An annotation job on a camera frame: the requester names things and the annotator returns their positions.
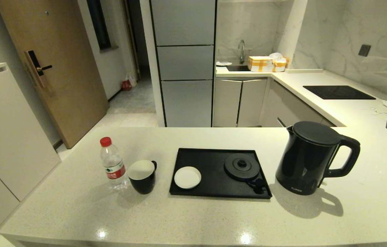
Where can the white tall cabinet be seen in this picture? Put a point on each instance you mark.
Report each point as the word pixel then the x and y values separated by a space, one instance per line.
pixel 4 137

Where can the beige sink cabinet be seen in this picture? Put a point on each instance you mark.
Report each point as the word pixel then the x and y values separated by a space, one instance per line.
pixel 241 99

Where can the black cup white inside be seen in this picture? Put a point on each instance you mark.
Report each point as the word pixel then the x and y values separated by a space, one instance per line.
pixel 143 180

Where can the beige counter cabinet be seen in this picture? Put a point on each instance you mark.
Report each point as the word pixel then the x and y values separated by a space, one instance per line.
pixel 292 103

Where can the grey wall socket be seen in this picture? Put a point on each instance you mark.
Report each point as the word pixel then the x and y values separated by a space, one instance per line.
pixel 364 50

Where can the round black kettle base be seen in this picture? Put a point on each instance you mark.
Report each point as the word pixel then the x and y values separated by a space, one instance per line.
pixel 242 167

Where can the white plastic bag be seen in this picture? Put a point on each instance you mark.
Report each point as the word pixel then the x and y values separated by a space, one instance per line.
pixel 132 78

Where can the red bag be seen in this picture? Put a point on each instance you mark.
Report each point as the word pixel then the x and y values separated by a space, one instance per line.
pixel 126 85

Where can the grey refrigerator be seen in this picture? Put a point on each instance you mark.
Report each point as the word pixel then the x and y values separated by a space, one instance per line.
pixel 186 61

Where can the dark sink basin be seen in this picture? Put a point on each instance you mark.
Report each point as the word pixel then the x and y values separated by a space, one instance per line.
pixel 238 68

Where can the cardboard box yellow tape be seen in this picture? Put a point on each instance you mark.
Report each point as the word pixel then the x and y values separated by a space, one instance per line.
pixel 260 64

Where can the water bottle red label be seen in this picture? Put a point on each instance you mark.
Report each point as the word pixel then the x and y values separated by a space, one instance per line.
pixel 112 164

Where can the white round saucer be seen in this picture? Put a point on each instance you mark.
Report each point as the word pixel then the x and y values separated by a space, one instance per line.
pixel 187 177

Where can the wooden door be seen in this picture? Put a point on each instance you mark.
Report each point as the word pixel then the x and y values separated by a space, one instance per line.
pixel 49 75

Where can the white cloth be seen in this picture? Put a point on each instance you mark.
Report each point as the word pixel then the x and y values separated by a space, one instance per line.
pixel 223 63

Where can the chrome faucet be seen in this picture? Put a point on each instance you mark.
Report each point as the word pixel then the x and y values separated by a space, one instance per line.
pixel 241 49

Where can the black electric kettle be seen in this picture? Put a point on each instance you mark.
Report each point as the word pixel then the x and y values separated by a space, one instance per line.
pixel 306 161

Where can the dark window pane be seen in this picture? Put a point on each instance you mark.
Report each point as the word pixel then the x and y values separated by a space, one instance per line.
pixel 99 24

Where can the small parcel yellow tape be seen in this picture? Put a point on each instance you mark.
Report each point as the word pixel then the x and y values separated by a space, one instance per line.
pixel 280 62

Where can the black induction cooktop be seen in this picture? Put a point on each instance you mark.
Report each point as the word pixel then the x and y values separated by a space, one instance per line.
pixel 339 92

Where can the black rectangular tray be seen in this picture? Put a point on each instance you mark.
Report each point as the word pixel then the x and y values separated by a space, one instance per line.
pixel 214 161

